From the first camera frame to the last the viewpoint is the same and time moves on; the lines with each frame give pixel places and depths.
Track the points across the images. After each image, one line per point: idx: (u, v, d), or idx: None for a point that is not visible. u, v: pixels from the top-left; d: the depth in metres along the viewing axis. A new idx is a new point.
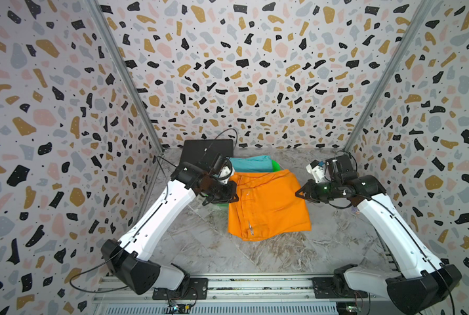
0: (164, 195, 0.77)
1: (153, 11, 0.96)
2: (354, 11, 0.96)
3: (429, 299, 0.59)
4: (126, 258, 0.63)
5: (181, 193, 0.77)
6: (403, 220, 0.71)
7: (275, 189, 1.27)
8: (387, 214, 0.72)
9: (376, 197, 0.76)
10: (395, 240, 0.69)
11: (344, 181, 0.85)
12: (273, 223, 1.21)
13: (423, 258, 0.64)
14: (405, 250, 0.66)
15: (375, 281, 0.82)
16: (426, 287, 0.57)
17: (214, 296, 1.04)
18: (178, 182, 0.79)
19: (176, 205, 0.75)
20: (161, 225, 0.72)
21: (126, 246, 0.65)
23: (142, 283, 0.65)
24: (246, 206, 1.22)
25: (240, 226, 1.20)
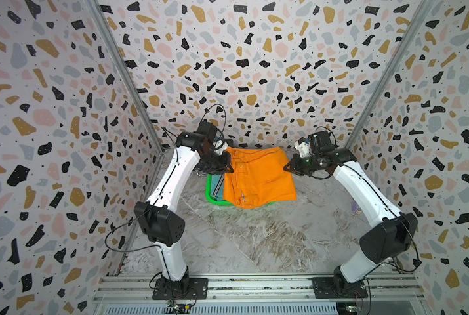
0: (176, 160, 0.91)
1: (153, 11, 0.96)
2: (354, 11, 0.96)
3: (390, 241, 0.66)
4: (157, 212, 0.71)
5: (189, 156, 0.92)
6: (370, 180, 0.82)
7: (265, 165, 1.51)
8: (355, 176, 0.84)
9: (347, 163, 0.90)
10: (363, 196, 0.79)
11: (322, 153, 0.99)
12: (262, 192, 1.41)
13: (386, 208, 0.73)
14: (369, 203, 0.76)
15: (358, 257, 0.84)
16: (386, 231, 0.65)
17: (214, 296, 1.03)
18: (184, 147, 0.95)
19: (187, 166, 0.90)
20: (179, 183, 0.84)
21: (156, 202, 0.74)
23: (173, 233, 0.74)
24: (240, 178, 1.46)
25: (235, 193, 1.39)
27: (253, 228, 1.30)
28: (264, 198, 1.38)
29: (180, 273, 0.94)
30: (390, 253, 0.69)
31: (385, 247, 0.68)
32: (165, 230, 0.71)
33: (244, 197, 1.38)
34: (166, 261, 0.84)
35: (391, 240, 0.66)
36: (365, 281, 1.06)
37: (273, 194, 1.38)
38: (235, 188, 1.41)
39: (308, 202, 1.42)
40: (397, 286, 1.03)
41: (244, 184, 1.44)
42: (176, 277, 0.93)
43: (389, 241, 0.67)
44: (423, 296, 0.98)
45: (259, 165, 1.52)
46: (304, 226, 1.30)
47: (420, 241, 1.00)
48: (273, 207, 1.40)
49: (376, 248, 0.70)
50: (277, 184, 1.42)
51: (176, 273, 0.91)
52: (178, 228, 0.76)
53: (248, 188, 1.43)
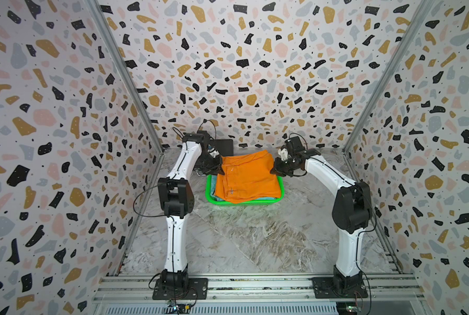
0: (185, 149, 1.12)
1: (153, 11, 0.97)
2: (354, 11, 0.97)
3: (351, 205, 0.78)
4: (176, 184, 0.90)
5: (196, 146, 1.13)
6: (330, 164, 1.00)
7: (254, 163, 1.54)
8: (319, 163, 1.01)
9: (313, 155, 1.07)
10: (326, 176, 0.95)
11: (293, 153, 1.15)
12: (251, 189, 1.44)
13: (343, 180, 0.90)
14: (330, 179, 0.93)
15: (344, 241, 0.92)
16: (343, 195, 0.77)
17: (214, 296, 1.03)
18: (189, 140, 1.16)
19: (194, 154, 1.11)
20: (190, 165, 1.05)
21: (174, 176, 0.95)
23: (188, 203, 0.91)
24: (230, 176, 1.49)
25: (224, 188, 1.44)
27: (253, 228, 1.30)
28: (250, 193, 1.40)
29: (183, 263, 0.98)
30: (357, 220, 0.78)
31: (349, 212, 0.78)
32: (182, 198, 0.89)
33: (232, 191, 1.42)
34: (174, 239, 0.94)
35: (351, 204, 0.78)
36: (365, 281, 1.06)
37: (260, 189, 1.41)
38: (224, 184, 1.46)
39: (308, 203, 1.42)
40: (397, 286, 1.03)
41: (235, 182, 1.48)
42: (179, 267, 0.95)
43: (351, 206, 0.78)
44: (423, 296, 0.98)
45: (248, 164, 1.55)
46: (304, 226, 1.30)
47: (420, 241, 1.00)
48: (273, 207, 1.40)
49: (343, 217, 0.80)
50: (265, 182, 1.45)
51: (182, 262, 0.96)
52: (190, 201, 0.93)
53: (237, 185, 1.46)
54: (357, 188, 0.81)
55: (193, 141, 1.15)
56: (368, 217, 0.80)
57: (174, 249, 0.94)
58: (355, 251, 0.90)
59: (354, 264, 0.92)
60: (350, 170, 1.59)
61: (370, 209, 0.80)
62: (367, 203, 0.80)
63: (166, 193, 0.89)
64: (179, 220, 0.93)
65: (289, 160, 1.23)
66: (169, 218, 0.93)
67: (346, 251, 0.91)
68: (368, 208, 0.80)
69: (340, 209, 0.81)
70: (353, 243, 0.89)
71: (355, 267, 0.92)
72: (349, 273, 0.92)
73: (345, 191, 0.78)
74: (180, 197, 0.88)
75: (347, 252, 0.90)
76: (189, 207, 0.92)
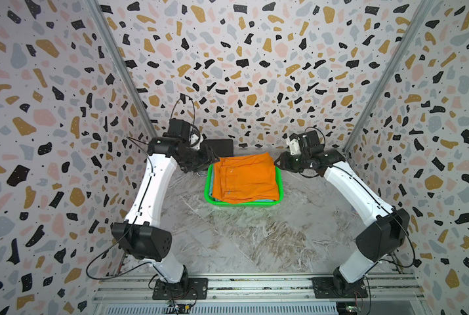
0: (151, 169, 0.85)
1: (153, 11, 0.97)
2: (354, 11, 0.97)
3: (387, 237, 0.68)
4: (138, 231, 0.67)
5: (164, 165, 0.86)
6: (360, 180, 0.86)
7: (253, 165, 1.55)
8: (346, 176, 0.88)
9: (337, 165, 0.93)
10: (355, 196, 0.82)
11: (311, 155, 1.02)
12: (248, 191, 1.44)
13: (378, 206, 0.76)
14: (362, 201, 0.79)
15: (361, 261, 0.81)
16: (382, 229, 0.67)
17: (214, 296, 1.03)
18: (157, 155, 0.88)
19: (165, 173, 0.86)
20: (159, 193, 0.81)
21: (136, 220, 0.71)
23: (160, 249, 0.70)
24: (228, 177, 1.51)
25: (222, 189, 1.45)
27: (253, 228, 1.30)
28: (247, 195, 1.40)
29: (178, 275, 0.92)
30: (386, 251, 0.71)
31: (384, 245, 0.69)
32: (149, 249, 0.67)
33: (229, 192, 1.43)
34: (161, 270, 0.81)
35: (388, 237, 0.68)
36: (365, 281, 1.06)
37: (256, 191, 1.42)
38: (221, 184, 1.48)
39: (308, 203, 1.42)
40: (397, 286, 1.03)
41: (233, 182, 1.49)
42: (174, 280, 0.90)
43: (387, 237, 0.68)
44: (423, 296, 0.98)
45: (247, 165, 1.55)
46: (304, 226, 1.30)
47: (420, 241, 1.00)
48: (273, 207, 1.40)
49: (373, 247, 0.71)
50: (264, 185, 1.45)
51: (176, 277, 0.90)
52: (163, 243, 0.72)
53: (235, 186, 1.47)
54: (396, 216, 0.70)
55: (163, 149, 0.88)
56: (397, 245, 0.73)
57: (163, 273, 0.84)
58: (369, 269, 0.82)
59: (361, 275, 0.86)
60: (350, 170, 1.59)
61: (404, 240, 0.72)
62: (403, 233, 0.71)
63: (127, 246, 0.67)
64: (156, 260, 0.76)
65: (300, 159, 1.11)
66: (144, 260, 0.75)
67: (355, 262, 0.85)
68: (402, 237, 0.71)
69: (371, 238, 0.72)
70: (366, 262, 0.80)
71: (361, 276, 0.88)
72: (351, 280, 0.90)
73: (385, 222, 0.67)
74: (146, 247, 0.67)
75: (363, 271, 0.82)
76: (163, 251, 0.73)
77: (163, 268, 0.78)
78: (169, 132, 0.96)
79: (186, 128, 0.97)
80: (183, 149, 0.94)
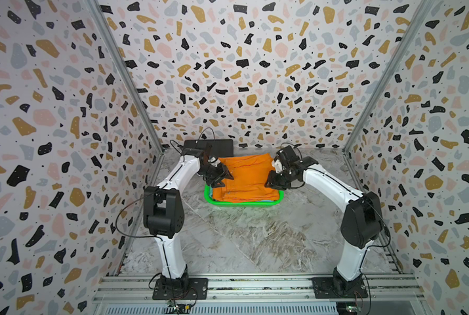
0: (182, 161, 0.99)
1: (154, 11, 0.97)
2: (354, 11, 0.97)
3: (363, 220, 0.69)
4: (164, 193, 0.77)
5: (193, 160, 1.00)
6: (332, 174, 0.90)
7: (253, 165, 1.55)
8: (319, 174, 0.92)
9: (311, 165, 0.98)
10: (330, 189, 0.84)
11: (289, 164, 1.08)
12: (248, 191, 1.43)
13: (349, 192, 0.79)
14: (335, 191, 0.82)
15: (351, 251, 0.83)
16: (355, 210, 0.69)
17: (214, 296, 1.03)
18: (189, 154, 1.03)
19: (192, 167, 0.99)
20: (184, 180, 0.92)
21: (165, 186, 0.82)
23: (176, 221, 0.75)
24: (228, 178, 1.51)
25: (223, 189, 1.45)
27: (253, 228, 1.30)
28: (247, 195, 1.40)
29: (181, 270, 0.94)
30: (368, 234, 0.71)
31: (363, 228, 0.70)
32: (168, 213, 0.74)
33: (229, 191, 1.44)
34: (166, 252, 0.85)
35: (363, 220, 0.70)
36: (365, 281, 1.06)
37: (256, 191, 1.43)
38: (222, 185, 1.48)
39: (308, 203, 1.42)
40: (397, 286, 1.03)
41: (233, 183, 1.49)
42: (176, 273, 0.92)
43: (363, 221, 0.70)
44: (423, 296, 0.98)
45: (247, 166, 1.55)
46: (304, 226, 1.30)
47: (420, 241, 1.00)
48: (273, 207, 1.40)
49: (354, 231, 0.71)
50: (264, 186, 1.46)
51: (179, 270, 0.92)
52: (178, 218, 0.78)
53: (235, 186, 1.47)
54: (367, 199, 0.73)
55: (191, 155, 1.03)
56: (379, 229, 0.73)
57: (169, 262, 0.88)
58: (361, 261, 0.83)
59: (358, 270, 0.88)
60: (350, 170, 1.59)
61: (382, 222, 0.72)
62: (378, 214, 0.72)
63: (152, 207, 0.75)
64: (168, 239, 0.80)
65: (285, 172, 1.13)
66: (157, 237, 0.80)
67: (349, 258, 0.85)
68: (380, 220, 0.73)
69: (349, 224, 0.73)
70: (360, 255, 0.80)
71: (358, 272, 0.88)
72: (350, 277, 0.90)
73: (355, 206, 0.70)
74: (168, 210, 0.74)
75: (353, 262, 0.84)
76: (177, 227, 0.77)
77: (172, 250, 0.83)
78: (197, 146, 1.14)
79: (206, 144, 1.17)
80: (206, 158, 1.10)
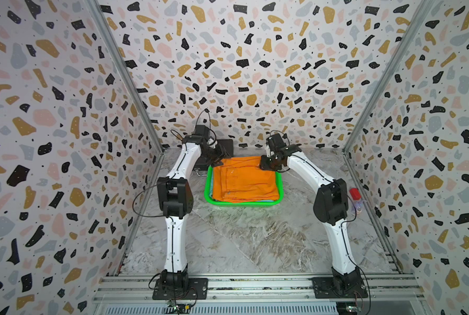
0: (185, 149, 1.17)
1: (153, 11, 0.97)
2: (354, 11, 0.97)
3: (329, 202, 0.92)
4: (175, 183, 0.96)
5: (194, 148, 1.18)
6: (311, 162, 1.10)
7: (252, 167, 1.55)
8: (300, 160, 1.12)
9: (295, 153, 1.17)
10: (307, 174, 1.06)
11: (277, 150, 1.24)
12: (248, 191, 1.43)
13: (322, 178, 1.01)
14: (311, 177, 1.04)
15: (332, 238, 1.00)
16: (324, 194, 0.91)
17: (214, 296, 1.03)
18: (190, 142, 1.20)
19: (194, 154, 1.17)
20: (189, 167, 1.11)
21: (174, 176, 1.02)
23: (186, 203, 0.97)
24: (229, 178, 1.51)
25: (223, 189, 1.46)
27: (253, 228, 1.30)
28: (247, 195, 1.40)
29: (183, 264, 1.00)
30: (334, 212, 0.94)
31: (329, 207, 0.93)
32: (180, 198, 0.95)
33: (229, 192, 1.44)
34: (174, 236, 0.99)
35: (330, 201, 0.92)
36: (365, 281, 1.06)
37: (256, 192, 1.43)
38: (222, 185, 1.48)
39: (308, 203, 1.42)
40: (397, 286, 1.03)
41: (233, 184, 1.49)
42: (178, 267, 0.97)
43: (330, 202, 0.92)
44: (423, 296, 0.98)
45: (248, 165, 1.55)
46: (304, 226, 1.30)
47: (420, 241, 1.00)
48: (273, 207, 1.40)
49: (323, 210, 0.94)
50: (264, 185, 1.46)
51: (182, 262, 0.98)
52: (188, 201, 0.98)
53: (235, 187, 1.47)
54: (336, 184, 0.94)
55: (193, 142, 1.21)
56: (344, 207, 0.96)
57: (174, 249, 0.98)
58: (343, 244, 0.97)
59: (347, 259, 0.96)
60: (350, 170, 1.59)
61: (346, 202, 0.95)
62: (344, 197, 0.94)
63: (166, 193, 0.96)
64: (178, 220, 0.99)
65: (272, 157, 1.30)
66: (168, 218, 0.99)
67: (334, 245, 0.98)
68: (344, 201, 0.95)
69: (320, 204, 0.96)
70: (340, 237, 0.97)
71: (349, 262, 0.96)
72: (346, 270, 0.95)
73: (325, 191, 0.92)
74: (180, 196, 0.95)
75: (336, 246, 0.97)
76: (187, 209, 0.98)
77: (180, 233, 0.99)
78: (195, 132, 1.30)
79: (206, 130, 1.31)
80: (203, 146, 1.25)
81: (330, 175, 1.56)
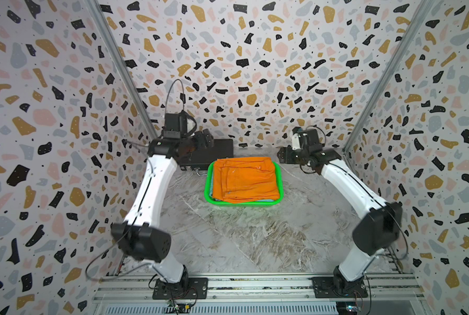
0: (151, 170, 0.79)
1: (153, 10, 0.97)
2: (354, 11, 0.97)
3: (380, 231, 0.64)
4: (138, 232, 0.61)
5: (165, 164, 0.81)
6: (355, 175, 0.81)
7: (253, 166, 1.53)
8: (342, 172, 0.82)
9: (333, 163, 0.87)
10: (349, 190, 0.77)
11: (309, 153, 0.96)
12: (249, 191, 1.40)
13: (371, 199, 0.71)
14: (355, 195, 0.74)
15: (358, 255, 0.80)
16: (374, 220, 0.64)
17: (214, 296, 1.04)
18: (157, 155, 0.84)
19: (165, 175, 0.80)
20: (159, 198, 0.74)
21: (134, 222, 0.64)
23: (161, 251, 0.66)
24: (229, 176, 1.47)
25: (223, 189, 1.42)
27: (253, 228, 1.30)
28: (248, 195, 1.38)
29: (179, 274, 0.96)
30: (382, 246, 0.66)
31: (376, 236, 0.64)
32: (150, 251, 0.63)
33: (229, 191, 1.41)
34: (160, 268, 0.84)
35: (381, 230, 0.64)
36: (365, 281, 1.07)
37: (257, 191, 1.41)
38: (222, 184, 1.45)
39: (308, 202, 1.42)
40: (397, 286, 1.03)
41: (234, 183, 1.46)
42: (175, 280, 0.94)
43: (379, 230, 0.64)
44: (423, 296, 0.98)
45: (248, 165, 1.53)
46: (304, 225, 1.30)
47: (420, 241, 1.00)
48: (273, 207, 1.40)
49: (367, 242, 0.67)
50: (264, 185, 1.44)
51: (176, 277, 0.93)
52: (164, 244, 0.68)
53: (236, 187, 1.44)
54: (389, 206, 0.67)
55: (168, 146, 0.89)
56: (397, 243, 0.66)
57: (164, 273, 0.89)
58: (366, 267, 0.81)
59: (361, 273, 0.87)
60: (350, 170, 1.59)
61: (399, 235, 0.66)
62: (398, 228, 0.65)
63: (126, 247, 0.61)
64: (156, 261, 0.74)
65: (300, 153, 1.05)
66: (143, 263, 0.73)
67: (357, 262, 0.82)
68: (397, 231, 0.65)
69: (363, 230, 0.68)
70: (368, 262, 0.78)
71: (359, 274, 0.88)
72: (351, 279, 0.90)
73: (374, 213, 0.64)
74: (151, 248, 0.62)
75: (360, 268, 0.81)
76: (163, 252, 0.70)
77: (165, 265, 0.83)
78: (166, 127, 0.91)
79: (182, 121, 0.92)
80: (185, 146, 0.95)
81: None
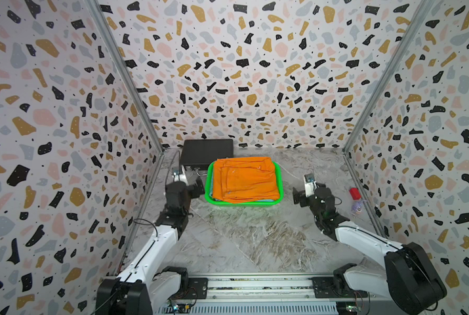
0: (157, 235, 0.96)
1: (153, 11, 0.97)
2: (354, 11, 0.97)
3: (408, 275, 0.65)
4: (126, 292, 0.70)
5: (169, 233, 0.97)
6: (365, 229, 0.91)
7: (253, 166, 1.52)
8: (351, 229, 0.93)
9: (342, 223, 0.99)
10: (365, 244, 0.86)
11: (323, 220, 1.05)
12: (249, 191, 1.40)
13: (386, 245, 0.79)
14: (371, 246, 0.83)
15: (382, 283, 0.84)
16: (394, 262, 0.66)
17: (214, 296, 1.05)
18: (165, 226, 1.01)
19: (166, 242, 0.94)
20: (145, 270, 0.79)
21: (127, 278, 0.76)
23: None
24: (229, 176, 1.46)
25: (223, 188, 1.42)
27: (253, 228, 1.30)
28: (248, 194, 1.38)
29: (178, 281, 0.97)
30: (424, 297, 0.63)
31: (408, 282, 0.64)
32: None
33: (229, 191, 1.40)
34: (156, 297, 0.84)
35: (408, 275, 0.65)
36: None
37: (257, 191, 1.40)
38: (222, 184, 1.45)
39: None
40: None
41: (234, 182, 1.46)
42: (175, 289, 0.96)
43: (407, 273, 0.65)
44: None
45: (248, 165, 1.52)
46: (304, 225, 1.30)
47: (420, 241, 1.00)
48: (273, 207, 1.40)
49: (405, 293, 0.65)
50: (264, 184, 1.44)
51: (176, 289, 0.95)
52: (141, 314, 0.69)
53: (236, 186, 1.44)
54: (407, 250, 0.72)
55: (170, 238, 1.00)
56: (439, 293, 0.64)
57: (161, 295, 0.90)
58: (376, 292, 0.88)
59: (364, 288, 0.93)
60: (350, 170, 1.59)
61: (436, 282, 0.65)
62: (429, 273, 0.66)
63: (108, 308, 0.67)
64: None
65: (312, 201, 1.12)
66: None
67: (377, 285, 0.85)
68: (431, 277, 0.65)
69: (396, 281, 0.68)
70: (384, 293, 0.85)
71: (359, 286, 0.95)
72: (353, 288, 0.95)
73: (395, 257, 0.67)
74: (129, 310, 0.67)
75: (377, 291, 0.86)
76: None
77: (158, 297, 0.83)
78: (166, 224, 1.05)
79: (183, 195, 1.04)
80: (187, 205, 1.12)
81: (329, 174, 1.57)
